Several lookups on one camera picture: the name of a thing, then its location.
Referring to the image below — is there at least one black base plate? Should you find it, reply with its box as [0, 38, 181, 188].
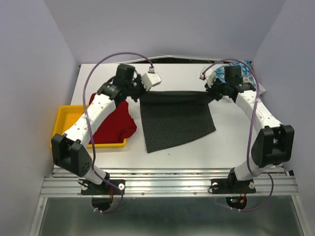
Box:
[208, 178, 256, 210]
[77, 179, 126, 214]

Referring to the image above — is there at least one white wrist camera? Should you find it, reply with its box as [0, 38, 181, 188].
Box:
[199, 67, 217, 88]
[141, 72, 162, 91]

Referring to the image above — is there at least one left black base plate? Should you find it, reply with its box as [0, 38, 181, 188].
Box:
[77, 179, 126, 214]

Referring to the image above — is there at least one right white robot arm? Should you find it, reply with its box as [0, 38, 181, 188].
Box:
[200, 65, 295, 192]

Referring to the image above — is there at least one red skirt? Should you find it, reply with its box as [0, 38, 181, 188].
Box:
[93, 101, 137, 147]

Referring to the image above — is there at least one yellow plastic tray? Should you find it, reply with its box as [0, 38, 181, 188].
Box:
[53, 105, 126, 148]

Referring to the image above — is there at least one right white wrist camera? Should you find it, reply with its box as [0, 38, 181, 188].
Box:
[199, 67, 217, 88]

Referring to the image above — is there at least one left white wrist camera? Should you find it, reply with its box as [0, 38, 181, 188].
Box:
[141, 72, 162, 91]

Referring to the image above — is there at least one white paper sheet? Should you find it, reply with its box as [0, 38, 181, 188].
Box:
[226, 83, 267, 103]

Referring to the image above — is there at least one blue floral skirt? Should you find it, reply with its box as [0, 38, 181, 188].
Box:
[215, 60, 257, 88]

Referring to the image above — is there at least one dark grey dotted skirt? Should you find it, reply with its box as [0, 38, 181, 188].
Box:
[140, 91, 216, 153]

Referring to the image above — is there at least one aluminium mounting rail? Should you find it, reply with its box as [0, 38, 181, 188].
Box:
[40, 161, 298, 198]

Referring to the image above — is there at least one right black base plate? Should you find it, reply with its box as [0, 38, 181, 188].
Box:
[208, 178, 256, 210]

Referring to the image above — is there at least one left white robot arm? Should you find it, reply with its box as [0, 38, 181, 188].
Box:
[51, 64, 161, 194]

